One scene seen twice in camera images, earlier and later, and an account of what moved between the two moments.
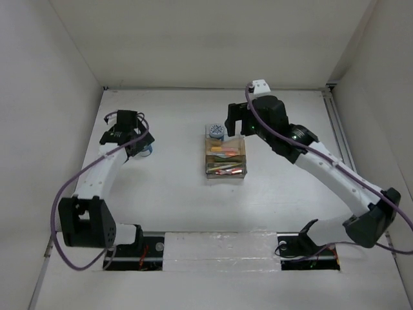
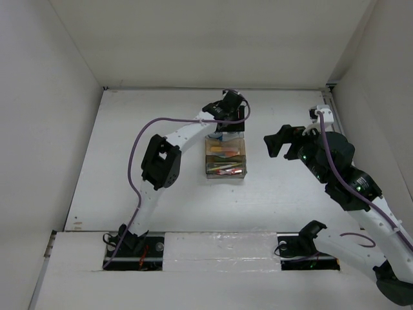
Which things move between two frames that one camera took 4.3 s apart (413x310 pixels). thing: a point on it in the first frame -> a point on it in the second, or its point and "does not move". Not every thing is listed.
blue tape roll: x=217 y=131 does not move
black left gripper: x=144 y=141 -> x=236 y=127
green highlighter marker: x=231 y=159 does not move
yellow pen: x=223 y=166 does not move
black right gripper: x=236 y=112 -> x=288 y=134
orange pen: x=233 y=170 does not move
